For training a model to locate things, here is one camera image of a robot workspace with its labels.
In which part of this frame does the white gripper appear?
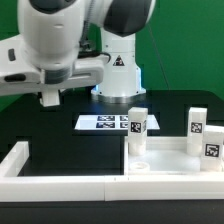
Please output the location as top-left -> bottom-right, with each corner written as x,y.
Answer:
0,35 -> 109,96

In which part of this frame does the white square tabletop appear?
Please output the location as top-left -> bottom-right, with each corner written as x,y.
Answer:
124,137 -> 224,175

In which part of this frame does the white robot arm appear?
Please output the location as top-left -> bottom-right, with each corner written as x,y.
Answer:
0,0 -> 156,106

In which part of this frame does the white U-shaped fence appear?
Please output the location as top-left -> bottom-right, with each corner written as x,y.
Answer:
0,141 -> 224,202

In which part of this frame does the AprilTag marker sheet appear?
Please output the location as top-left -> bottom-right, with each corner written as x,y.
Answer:
74,114 -> 161,131

